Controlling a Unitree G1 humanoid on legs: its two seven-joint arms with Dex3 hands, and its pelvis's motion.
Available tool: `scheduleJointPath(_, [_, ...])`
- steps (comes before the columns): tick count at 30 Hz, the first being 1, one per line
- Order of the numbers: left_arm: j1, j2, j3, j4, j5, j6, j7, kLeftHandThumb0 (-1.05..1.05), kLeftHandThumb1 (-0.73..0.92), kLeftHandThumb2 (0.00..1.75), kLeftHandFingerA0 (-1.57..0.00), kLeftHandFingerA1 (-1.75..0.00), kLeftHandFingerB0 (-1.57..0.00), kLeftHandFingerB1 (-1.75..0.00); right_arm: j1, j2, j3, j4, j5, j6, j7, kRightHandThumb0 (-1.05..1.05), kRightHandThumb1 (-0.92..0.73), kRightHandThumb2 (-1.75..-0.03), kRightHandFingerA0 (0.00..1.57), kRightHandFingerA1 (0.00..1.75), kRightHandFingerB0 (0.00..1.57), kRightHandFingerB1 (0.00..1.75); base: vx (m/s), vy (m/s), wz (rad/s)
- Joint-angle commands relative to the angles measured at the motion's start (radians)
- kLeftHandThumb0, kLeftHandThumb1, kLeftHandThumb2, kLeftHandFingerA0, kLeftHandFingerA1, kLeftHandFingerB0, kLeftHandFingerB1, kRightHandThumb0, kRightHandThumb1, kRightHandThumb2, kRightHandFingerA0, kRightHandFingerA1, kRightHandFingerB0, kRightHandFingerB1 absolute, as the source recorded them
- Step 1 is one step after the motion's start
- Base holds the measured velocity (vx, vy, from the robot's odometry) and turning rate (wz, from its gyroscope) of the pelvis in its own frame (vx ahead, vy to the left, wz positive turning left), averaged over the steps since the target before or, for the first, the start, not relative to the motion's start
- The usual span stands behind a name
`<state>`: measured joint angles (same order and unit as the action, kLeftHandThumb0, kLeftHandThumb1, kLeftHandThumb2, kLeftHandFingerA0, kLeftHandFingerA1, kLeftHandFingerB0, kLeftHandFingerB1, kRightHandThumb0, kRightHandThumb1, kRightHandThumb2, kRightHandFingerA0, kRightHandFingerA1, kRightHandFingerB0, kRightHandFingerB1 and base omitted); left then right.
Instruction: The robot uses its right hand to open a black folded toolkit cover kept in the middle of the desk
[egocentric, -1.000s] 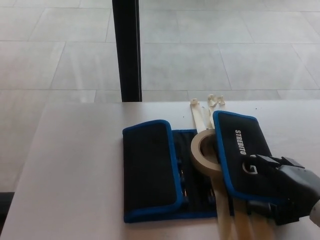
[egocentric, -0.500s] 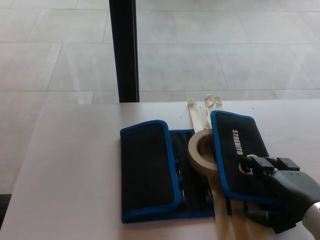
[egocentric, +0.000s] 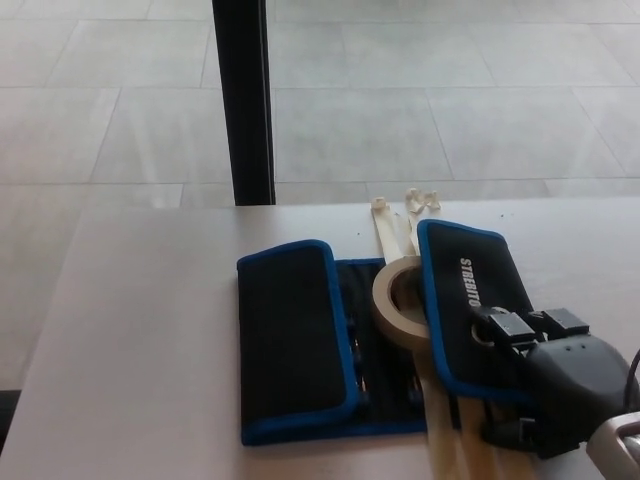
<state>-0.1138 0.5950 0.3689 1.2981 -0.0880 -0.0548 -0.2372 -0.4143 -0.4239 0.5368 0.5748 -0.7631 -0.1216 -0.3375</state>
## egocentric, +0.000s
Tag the beige masking tape roll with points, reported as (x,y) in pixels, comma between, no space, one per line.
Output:
(387,320)

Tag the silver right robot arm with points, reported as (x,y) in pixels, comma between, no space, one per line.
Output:
(617,450)

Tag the black toolkit case blue trim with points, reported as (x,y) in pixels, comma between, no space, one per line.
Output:
(287,325)

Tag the black vertical pillar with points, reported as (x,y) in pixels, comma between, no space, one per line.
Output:
(244,100)

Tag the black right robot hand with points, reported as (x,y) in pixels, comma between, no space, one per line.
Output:
(575,385)

